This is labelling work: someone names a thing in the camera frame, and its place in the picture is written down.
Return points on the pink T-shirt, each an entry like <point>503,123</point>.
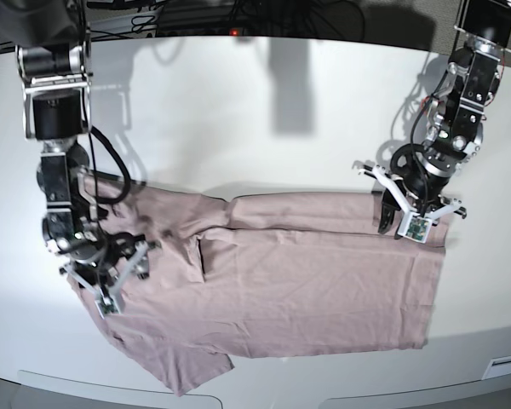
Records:
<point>269,275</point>

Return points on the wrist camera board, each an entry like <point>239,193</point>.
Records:
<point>109,305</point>
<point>414,227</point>

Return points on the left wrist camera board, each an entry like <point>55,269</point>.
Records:
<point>414,227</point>

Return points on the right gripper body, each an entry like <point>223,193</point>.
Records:
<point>103,266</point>

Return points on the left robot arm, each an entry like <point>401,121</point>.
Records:
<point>455,113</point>

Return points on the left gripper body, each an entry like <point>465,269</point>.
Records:
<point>418,194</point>

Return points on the white label plate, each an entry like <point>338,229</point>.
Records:
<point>498,367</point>

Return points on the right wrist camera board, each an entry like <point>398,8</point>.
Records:
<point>109,305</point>

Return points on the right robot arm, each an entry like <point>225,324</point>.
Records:
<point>52,52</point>

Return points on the black power strip red light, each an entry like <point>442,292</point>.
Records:
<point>242,29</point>

